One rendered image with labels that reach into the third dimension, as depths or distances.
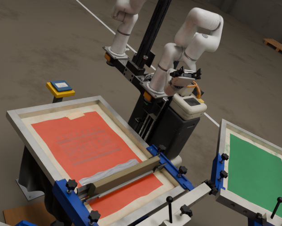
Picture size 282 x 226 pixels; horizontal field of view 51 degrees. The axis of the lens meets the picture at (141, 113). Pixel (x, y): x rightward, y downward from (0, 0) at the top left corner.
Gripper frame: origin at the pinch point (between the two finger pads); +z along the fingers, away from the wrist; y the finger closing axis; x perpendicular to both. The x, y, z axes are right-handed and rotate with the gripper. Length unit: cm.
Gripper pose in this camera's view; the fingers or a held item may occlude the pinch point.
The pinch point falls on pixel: (191, 70)
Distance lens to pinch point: 147.3
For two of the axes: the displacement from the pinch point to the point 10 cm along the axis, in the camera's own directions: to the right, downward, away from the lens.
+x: 0.1, 9.6, -2.8
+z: 2.9, -2.7, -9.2
